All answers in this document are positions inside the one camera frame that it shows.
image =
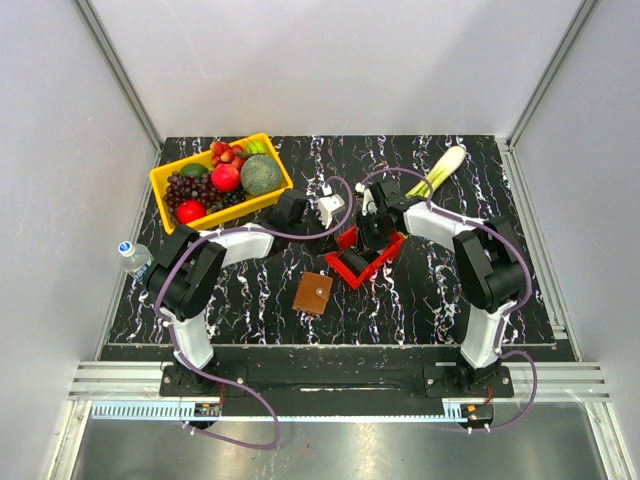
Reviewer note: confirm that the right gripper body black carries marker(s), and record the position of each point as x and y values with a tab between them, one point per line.
373	231

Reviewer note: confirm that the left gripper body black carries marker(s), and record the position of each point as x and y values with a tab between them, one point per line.
307	226

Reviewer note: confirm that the red plastic card box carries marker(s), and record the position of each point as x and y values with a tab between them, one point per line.
349	239

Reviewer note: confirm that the brown leather card holder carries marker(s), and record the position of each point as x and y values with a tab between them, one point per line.
313	293

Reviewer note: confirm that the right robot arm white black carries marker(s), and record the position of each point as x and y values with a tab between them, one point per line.
492	271

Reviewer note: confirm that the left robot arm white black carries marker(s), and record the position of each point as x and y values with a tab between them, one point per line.
186	269

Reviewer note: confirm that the green cantaloupe melon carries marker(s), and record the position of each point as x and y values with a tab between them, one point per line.
261	175

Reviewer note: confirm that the red apple upper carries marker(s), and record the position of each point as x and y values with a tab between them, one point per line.
226	178

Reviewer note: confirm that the red apple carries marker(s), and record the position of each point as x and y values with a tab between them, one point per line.
226	178
189	211

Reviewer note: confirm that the black marble pattern mat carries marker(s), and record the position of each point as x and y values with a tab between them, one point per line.
415	299

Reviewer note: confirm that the green celery stalk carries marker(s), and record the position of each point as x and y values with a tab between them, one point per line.
444	168

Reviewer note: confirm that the red lychee cluster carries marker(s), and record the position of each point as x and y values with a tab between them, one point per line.
223	153

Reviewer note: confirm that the yellow plastic fruit tray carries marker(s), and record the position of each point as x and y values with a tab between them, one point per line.
159	182

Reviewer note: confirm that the red apple lower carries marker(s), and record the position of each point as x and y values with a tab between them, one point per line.
189	211

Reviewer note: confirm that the dark green avocado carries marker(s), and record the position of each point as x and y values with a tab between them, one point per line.
194	170

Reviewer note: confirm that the dark purple grape bunch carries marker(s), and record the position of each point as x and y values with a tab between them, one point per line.
180	189

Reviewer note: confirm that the clear plastic water bottle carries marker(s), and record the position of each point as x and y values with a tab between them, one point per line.
135	259

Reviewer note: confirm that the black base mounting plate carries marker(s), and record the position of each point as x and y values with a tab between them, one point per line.
432	381

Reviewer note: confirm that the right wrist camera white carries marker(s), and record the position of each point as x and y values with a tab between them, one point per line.
368	203

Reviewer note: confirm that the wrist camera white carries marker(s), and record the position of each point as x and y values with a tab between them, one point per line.
368	203
329	205

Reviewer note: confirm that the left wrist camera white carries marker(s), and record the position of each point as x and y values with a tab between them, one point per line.
329	205

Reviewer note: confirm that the aluminium frame rail front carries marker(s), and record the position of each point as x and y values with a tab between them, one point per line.
555	382

